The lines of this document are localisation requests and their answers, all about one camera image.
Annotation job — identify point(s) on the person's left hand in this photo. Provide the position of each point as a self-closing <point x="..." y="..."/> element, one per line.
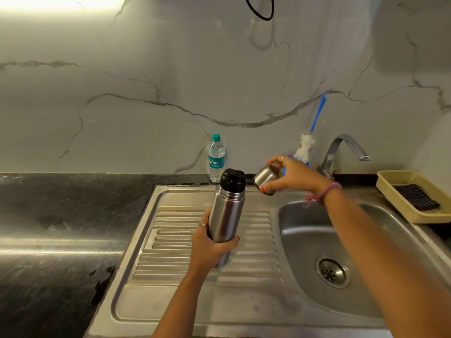
<point x="206" y="251"/>

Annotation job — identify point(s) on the person's right hand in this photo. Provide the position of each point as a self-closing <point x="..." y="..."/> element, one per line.
<point x="299" y="177"/>

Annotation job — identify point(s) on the steel cup cap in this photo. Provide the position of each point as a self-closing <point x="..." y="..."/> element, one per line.
<point x="264" y="175"/>

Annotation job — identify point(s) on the stainless steel flask body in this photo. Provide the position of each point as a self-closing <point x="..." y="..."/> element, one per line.
<point x="225" y="218"/>

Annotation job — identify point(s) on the blue white bottle brush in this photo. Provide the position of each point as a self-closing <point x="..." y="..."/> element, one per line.
<point x="318" y="114"/>

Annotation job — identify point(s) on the black stopper lid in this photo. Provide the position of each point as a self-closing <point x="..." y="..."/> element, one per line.
<point x="232" y="181"/>

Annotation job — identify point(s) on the person's right forearm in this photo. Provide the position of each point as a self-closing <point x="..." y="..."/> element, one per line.
<point x="387" y="271"/>

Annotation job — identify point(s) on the person's left forearm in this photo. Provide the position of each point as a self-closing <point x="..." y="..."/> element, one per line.
<point x="183" y="306"/>

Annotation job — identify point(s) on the clear plastic water bottle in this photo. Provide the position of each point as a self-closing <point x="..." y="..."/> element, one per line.
<point x="216" y="161"/>

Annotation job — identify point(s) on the chrome faucet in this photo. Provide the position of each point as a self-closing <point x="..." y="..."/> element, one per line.
<point x="343" y="139"/>

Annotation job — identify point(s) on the stainless steel sink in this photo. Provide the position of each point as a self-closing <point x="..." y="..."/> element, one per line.
<point x="253" y="299"/>

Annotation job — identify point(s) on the yellow plastic basket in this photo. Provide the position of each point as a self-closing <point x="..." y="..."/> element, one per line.
<point x="387" y="186"/>

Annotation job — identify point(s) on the dark checked cloth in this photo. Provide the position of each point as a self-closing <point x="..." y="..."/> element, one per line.
<point x="415" y="197"/>

